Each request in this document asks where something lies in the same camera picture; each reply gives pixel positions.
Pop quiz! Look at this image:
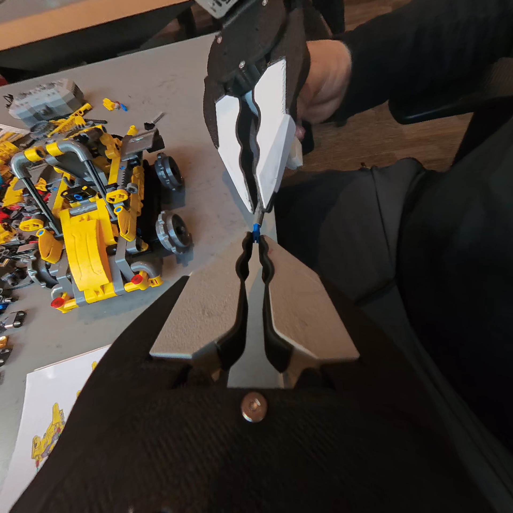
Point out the pile of loose toy bricks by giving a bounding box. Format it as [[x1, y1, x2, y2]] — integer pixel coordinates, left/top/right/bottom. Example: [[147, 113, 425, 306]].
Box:
[[0, 112, 57, 369]]

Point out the person's right hand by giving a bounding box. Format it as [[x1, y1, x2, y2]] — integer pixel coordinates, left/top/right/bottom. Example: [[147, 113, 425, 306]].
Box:
[[295, 39, 353, 142]]

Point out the person's right forearm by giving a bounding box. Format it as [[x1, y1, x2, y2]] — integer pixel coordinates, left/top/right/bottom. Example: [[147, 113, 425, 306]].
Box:
[[335, 0, 513, 125]]

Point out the person's black clothing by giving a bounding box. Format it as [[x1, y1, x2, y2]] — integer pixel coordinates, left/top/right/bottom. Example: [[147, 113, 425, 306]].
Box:
[[277, 116, 513, 513]]

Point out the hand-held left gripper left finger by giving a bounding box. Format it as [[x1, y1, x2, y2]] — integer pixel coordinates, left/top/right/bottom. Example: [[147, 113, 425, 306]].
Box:
[[151, 235, 255, 373]]

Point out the yellow toy brick vehicle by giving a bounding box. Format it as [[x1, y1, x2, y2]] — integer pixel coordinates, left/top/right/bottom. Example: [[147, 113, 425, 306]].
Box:
[[8, 125, 194, 315]]

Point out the wooden background table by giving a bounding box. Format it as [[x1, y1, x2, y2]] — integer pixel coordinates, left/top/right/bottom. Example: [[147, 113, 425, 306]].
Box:
[[0, 0, 197, 53]]

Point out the grey toy battery hub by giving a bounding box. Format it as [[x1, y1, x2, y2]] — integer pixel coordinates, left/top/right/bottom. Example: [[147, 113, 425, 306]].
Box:
[[7, 79, 88, 126]]

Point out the toy brick instruction booklet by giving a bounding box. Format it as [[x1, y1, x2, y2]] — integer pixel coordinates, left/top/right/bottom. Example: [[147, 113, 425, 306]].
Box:
[[0, 343, 110, 510]]

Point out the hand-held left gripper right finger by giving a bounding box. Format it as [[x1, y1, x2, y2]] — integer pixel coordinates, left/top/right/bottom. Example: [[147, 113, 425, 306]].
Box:
[[258, 237, 359, 388]]

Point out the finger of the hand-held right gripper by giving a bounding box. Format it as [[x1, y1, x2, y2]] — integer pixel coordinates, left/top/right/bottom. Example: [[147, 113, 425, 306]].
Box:
[[250, 58, 304, 212], [215, 91, 259, 212]]

